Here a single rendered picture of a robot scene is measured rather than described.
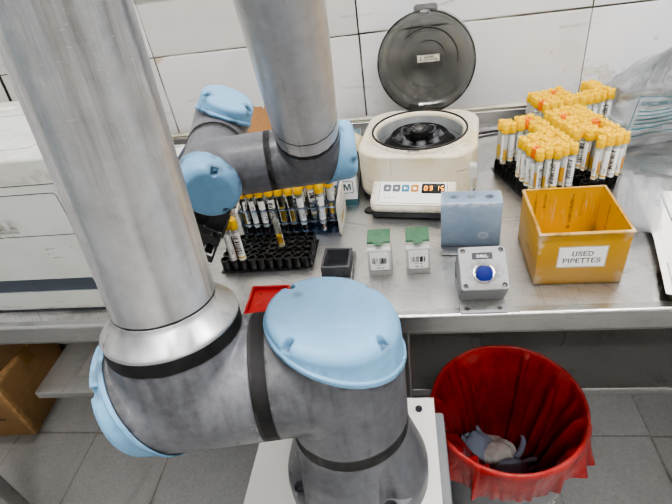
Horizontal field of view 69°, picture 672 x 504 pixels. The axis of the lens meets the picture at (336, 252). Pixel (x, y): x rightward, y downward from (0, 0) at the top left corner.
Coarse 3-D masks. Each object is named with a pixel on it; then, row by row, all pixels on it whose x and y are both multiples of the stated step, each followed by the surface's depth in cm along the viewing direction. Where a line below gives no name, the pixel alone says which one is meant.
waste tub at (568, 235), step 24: (528, 192) 82; (552, 192) 82; (576, 192) 82; (600, 192) 81; (528, 216) 79; (552, 216) 85; (576, 216) 84; (600, 216) 83; (624, 216) 73; (528, 240) 80; (552, 240) 73; (576, 240) 72; (600, 240) 72; (624, 240) 72; (528, 264) 81; (552, 264) 75; (576, 264) 75; (600, 264) 74; (624, 264) 74
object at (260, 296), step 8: (256, 288) 86; (264, 288) 86; (272, 288) 86; (280, 288) 85; (288, 288) 84; (256, 296) 85; (264, 296) 84; (272, 296) 84; (248, 304) 82; (256, 304) 83; (264, 304) 83; (248, 312) 81
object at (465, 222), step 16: (448, 192) 85; (464, 192) 84; (480, 192) 84; (496, 192) 83; (448, 208) 83; (464, 208) 82; (480, 208) 82; (496, 208) 81; (448, 224) 85; (464, 224) 84; (480, 224) 84; (496, 224) 83; (448, 240) 87; (464, 240) 86; (480, 240) 86; (496, 240) 85
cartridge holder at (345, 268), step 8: (328, 248) 87; (336, 248) 87; (344, 248) 87; (328, 256) 88; (336, 256) 88; (344, 256) 88; (352, 256) 87; (328, 264) 87; (336, 264) 87; (344, 264) 87; (352, 264) 86; (328, 272) 84; (336, 272) 83; (344, 272) 83; (352, 272) 85
